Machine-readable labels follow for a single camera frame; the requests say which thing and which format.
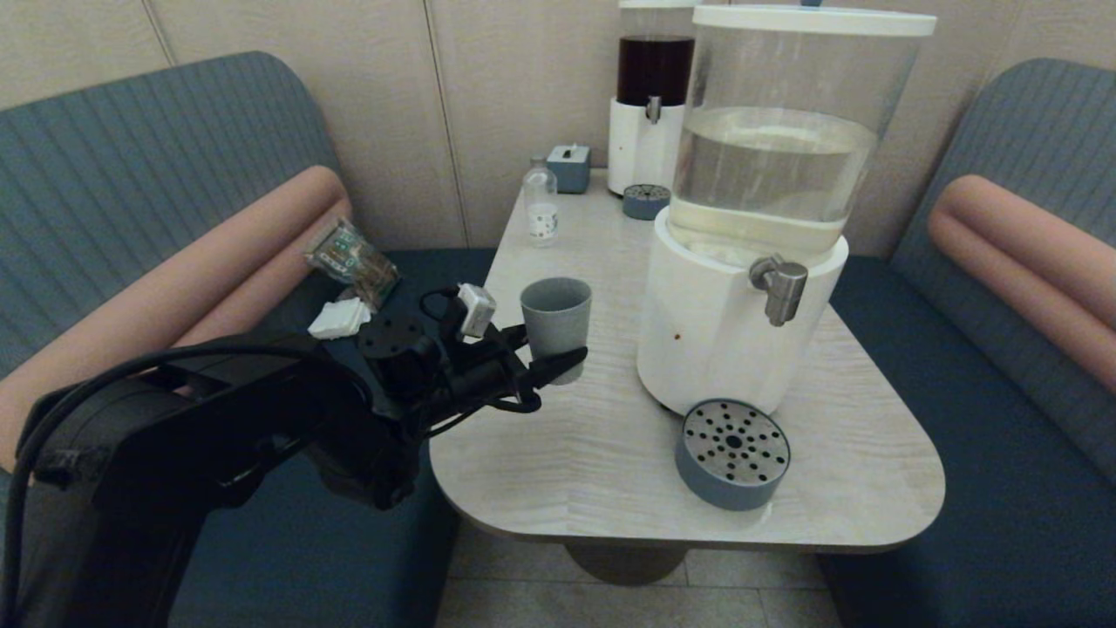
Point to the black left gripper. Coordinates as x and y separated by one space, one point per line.
436 375

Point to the grey plastic cup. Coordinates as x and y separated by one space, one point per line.
555 323

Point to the large steel dispenser tap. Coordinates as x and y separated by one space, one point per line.
785 292

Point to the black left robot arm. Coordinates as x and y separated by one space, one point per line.
174 453

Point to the clear bottle white label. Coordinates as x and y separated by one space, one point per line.
541 221

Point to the large clear water dispenser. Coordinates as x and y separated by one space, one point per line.
715 331

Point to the small perforated drip tray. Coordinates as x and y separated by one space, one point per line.
645 204

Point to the blue-grey tissue box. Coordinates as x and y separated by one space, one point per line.
571 168

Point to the crinkled snack bag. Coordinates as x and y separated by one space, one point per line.
357 262

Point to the white folded napkin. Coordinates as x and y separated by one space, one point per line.
338 321

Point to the large perforated drip tray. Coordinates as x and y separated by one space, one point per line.
732 453

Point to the dark tea dispenser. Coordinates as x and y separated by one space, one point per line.
635 146

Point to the small steel dispenser tap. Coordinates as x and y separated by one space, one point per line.
653 109

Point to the dark blue seat cushion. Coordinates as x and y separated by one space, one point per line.
1003 523
288 567

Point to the pink sofa bolster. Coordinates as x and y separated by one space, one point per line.
1029 262
174 288

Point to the white water dispenser lid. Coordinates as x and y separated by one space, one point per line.
811 19

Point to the blue-grey ribbed sofa backrest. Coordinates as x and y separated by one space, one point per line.
1037 131
131 157

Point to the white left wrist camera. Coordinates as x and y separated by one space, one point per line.
477 310

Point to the dark round table pedestal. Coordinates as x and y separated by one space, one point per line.
623 563

